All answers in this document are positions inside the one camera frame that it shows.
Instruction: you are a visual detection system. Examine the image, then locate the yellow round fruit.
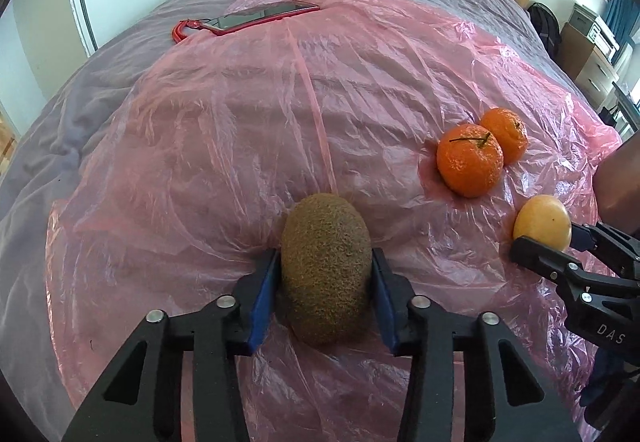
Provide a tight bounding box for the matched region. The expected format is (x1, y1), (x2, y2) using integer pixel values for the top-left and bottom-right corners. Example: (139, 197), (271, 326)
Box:
(512, 195), (572, 251)

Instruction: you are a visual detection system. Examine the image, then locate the mandarin with stem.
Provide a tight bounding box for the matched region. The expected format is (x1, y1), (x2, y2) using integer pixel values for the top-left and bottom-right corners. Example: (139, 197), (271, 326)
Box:
(436, 123), (503, 198)

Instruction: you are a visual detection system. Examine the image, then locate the smaller mandarin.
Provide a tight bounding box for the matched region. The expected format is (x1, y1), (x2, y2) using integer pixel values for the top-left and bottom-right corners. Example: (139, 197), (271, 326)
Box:
(480, 108), (528, 165)

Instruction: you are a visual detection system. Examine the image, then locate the brown kiwi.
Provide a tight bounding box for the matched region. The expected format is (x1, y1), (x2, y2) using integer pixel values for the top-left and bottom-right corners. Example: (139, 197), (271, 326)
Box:
(281, 193), (372, 347)

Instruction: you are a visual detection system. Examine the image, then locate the wooden drawer cabinet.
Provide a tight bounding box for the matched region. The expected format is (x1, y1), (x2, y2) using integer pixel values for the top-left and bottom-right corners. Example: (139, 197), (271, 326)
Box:
(556, 22), (618, 110)

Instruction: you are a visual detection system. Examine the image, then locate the pink plastic sheet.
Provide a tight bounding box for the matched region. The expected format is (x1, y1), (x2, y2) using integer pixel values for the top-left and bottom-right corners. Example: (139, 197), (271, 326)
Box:
(47, 0), (620, 441)

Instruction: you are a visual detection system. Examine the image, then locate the white printer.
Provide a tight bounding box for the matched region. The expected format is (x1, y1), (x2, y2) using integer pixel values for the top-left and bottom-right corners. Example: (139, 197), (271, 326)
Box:
(570, 4), (620, 62)

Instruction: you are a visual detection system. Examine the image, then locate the black backpack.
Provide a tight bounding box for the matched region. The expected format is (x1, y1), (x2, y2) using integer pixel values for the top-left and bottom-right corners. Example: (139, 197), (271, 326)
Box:
(527, 3), (562, 60)

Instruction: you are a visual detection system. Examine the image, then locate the teal curtain right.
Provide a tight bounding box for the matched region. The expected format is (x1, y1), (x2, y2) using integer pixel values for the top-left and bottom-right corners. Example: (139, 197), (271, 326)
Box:
(602, 0), (639, 46)

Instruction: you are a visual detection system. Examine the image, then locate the grey bed cover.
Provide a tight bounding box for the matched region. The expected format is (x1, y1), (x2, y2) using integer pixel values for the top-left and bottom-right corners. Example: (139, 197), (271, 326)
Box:
(1, 0), (575, 441)

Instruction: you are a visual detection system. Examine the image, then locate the red smartphone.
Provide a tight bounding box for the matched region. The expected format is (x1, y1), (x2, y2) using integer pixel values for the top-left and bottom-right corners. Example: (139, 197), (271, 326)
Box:
(198, 1), (320, 35)

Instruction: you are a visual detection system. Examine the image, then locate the red phone strap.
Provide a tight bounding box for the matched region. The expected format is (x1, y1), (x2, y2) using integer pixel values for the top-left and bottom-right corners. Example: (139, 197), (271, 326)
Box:
(171, 18), (206, 44)

